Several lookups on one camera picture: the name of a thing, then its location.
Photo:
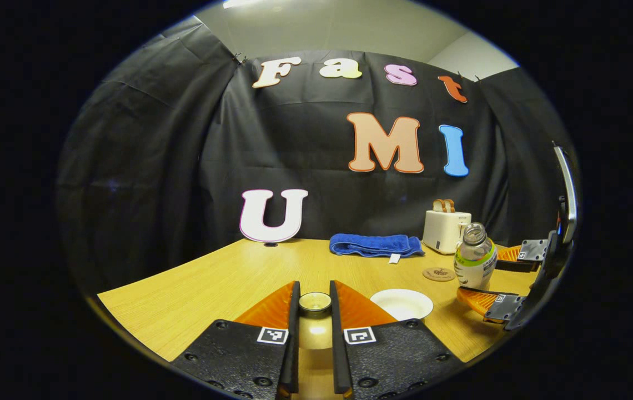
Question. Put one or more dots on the clear water bottle white label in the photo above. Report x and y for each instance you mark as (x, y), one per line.
(475, 258)

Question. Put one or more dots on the blue folded towel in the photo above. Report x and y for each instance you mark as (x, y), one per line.
(375, 245)

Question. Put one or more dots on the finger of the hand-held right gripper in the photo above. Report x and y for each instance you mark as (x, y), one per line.
(527, 253)
(494, 304)

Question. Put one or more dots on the black backdrop cloth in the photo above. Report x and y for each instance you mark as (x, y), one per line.
(294, 155)

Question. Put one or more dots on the cream white toaster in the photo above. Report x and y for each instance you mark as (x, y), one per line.
(444, 230)

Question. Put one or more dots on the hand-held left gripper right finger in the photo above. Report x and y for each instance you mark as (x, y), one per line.
(336, 344)

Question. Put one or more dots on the white teacup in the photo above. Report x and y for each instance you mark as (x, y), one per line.
(401, 304)

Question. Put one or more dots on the round brown coaster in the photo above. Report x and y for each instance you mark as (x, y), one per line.
(438, 274)

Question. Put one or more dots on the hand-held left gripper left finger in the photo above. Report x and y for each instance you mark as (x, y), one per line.
(293, 344)

